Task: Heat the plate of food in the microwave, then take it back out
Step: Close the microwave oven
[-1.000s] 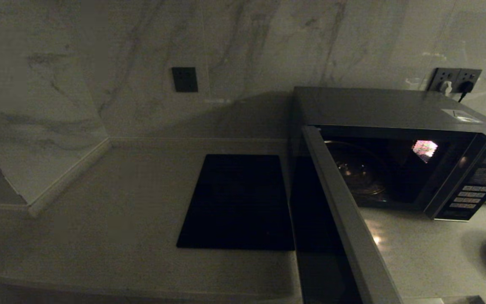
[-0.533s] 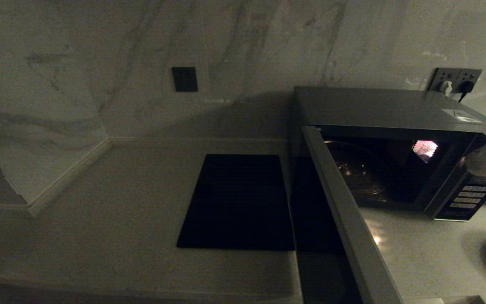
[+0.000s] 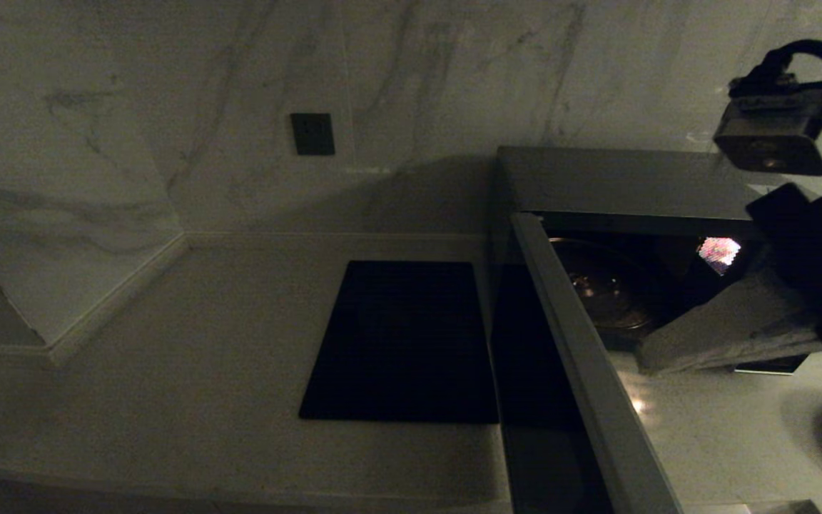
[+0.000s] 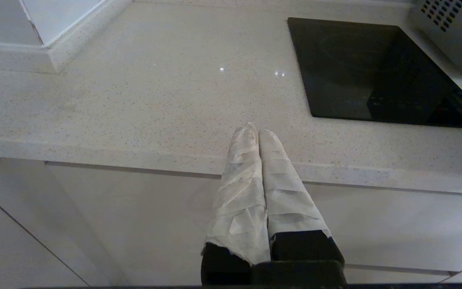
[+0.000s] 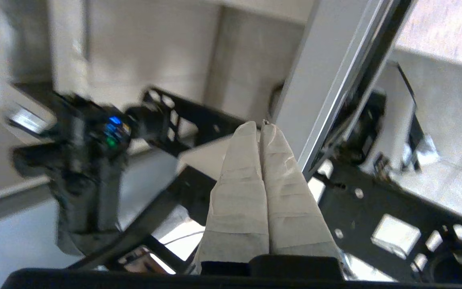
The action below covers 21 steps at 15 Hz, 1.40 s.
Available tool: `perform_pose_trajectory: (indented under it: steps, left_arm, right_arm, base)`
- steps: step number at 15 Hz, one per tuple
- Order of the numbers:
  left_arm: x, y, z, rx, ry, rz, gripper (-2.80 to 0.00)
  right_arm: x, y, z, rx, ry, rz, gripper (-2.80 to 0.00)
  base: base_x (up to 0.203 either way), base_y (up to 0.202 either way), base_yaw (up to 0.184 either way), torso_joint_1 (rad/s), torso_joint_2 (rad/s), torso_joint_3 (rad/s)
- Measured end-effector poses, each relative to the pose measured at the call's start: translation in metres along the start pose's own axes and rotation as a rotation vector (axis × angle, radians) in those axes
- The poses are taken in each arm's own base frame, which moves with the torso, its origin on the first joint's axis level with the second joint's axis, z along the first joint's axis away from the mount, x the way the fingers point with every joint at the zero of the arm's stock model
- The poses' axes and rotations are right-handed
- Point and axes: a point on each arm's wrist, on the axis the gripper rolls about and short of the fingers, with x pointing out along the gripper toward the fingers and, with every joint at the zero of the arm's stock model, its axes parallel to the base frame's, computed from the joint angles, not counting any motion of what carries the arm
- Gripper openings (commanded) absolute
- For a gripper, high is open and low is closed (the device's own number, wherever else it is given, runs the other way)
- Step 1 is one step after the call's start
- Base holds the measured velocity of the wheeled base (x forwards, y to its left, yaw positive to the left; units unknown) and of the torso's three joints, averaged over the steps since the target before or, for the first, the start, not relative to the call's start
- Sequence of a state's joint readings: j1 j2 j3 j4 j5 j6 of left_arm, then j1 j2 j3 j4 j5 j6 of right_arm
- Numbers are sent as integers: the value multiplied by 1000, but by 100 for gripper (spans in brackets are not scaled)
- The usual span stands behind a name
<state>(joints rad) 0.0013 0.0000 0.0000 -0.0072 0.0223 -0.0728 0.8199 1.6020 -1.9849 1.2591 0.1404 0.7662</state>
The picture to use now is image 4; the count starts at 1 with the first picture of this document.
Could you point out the white cabinet panel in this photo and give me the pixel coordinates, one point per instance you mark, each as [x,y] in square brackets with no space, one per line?
[146,216]
[6,249]

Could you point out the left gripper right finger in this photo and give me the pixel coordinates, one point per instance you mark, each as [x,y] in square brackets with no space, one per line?
[287,200]

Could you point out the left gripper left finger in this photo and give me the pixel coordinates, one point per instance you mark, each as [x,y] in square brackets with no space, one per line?
[239,208]

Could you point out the silver black microwave oven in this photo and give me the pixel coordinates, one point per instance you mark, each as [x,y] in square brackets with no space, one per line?
[455,32]

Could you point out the black induction cooktop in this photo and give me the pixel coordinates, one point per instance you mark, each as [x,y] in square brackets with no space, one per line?
[355,72]

